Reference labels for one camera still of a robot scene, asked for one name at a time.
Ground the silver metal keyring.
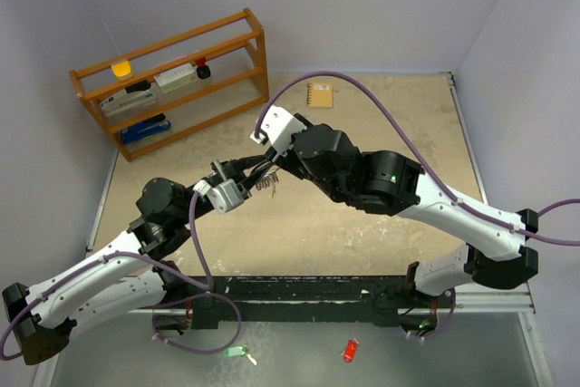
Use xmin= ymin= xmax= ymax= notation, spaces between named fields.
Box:
xmin=255 ymin=172 xmax=279 ymax=190

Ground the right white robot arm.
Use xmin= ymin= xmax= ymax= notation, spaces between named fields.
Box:
xmin=262 ymin=108 xmax=539 ymax=306

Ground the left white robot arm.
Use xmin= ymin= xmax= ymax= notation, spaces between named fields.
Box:
xmin=1 ymin=155 xmax=272 ymax=366

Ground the brown spiral notebook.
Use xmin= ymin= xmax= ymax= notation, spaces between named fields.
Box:
xmin=307 ymin=82 xmax=334 ymax=109

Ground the blue stapler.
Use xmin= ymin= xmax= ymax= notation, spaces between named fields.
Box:
xmin=121 ymin=113 xmax=171 ymax=144

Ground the red black bottle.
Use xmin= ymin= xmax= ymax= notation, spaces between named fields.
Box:
xmin=195 ymin=57 xmax=211 ymax=80

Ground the white cardboard box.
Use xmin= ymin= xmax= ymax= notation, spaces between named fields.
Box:
xmin=154 ymin=63 xmax=197 ymax=93

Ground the orange wooden shelf rack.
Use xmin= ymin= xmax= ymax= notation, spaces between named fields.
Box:
xmin=69 ymin=8 xmax=270 ymax=161

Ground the black white stapler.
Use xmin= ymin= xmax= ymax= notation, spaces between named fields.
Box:
xmin=100 ymin=81 xmax=160 ymax=117

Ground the yellow lidded container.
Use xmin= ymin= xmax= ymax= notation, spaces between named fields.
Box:
xmin=111 ymin=60 xmax=133 ymax=82

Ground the green tagged key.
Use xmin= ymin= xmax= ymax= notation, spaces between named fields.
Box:
xmin=225 ymin=345 xmax=257 ymax=366

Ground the red tagged key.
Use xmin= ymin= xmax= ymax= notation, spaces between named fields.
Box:
xmin=340 ymin=338 xmax=360 ymax=363

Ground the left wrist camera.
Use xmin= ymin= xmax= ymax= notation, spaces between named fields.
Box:
xmin=192 ymin=160 xmax=253 ymax=216

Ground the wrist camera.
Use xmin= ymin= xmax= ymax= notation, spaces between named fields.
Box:
xmin=250 ymin=105 xmax=306 ymax=156
xmin=192 ymin=160 xmax=253 ymax=216

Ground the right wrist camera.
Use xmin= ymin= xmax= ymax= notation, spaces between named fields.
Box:
xmin=250 ymin=105 xmax=306 ymax=156

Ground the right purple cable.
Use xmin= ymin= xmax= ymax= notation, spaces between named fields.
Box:
xmin=256 ymin=71 xmax=580 ymax=247

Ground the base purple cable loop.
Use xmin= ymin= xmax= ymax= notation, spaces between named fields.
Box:
xmin=150 ymin=285 xmax=244 ymax=353

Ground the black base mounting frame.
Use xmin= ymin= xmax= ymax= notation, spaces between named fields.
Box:
xmin=133 ymin=259 xmax=457 ymax=331

